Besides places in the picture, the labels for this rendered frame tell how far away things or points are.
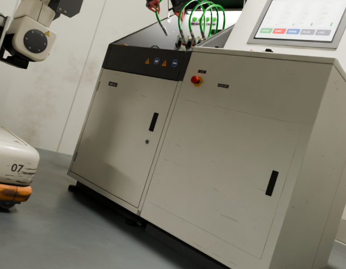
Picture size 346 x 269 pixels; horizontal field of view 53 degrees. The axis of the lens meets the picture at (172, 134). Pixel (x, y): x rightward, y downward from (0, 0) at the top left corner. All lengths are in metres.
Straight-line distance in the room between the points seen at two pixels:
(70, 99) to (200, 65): 2.16
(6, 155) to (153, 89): 0.82
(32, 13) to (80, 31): 2.02
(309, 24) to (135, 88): 0.97
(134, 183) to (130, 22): 2.46
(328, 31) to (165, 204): 1.12
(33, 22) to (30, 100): 1.91
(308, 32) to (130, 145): 1.07
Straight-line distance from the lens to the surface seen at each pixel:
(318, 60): 1.48
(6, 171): 1.53
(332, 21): 1.86
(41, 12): 1.72
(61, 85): 3.62
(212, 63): 1.70
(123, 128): 1.97
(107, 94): 2.15
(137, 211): 1.81
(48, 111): 3.61
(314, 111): 1.41
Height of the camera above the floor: 0.50
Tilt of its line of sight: level
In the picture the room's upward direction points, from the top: 18 degrees clockwise
